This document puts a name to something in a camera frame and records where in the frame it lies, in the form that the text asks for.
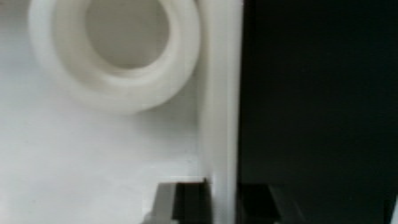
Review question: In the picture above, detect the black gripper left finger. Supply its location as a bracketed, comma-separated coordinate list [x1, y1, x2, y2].
[148, 179, 213, 224]

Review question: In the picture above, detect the white square tabletop panel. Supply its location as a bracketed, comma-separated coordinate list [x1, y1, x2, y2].
[0, 0, 244, 224]

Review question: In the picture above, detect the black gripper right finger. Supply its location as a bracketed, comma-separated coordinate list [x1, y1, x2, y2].
[237, 183, 297, 224]

